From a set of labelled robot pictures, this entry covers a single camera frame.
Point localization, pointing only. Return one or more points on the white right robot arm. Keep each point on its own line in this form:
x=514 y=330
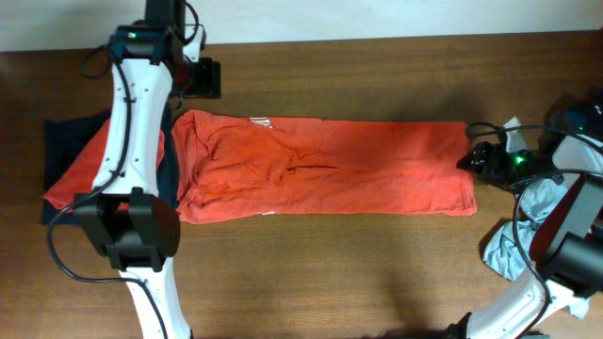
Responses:
x=563 y=262

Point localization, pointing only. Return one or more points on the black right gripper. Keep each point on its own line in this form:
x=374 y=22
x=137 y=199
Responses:
x=483 y=151

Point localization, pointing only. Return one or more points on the folded orange shirt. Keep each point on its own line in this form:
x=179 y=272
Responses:
x=74 y=152

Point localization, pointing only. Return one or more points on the black crumpled garment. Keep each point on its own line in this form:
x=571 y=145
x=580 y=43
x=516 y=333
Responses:
x=581 y=116

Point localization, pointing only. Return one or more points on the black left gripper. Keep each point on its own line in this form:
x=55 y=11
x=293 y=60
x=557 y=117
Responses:
x=210 y=84

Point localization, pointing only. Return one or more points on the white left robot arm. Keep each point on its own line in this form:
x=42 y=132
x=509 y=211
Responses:
x=153 y=59

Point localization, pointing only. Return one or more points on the orange t-shirt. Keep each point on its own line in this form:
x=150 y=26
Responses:
x=242 y=167

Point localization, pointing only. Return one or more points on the folded navy garment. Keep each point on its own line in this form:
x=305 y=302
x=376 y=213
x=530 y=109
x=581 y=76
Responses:
x=166 y=173

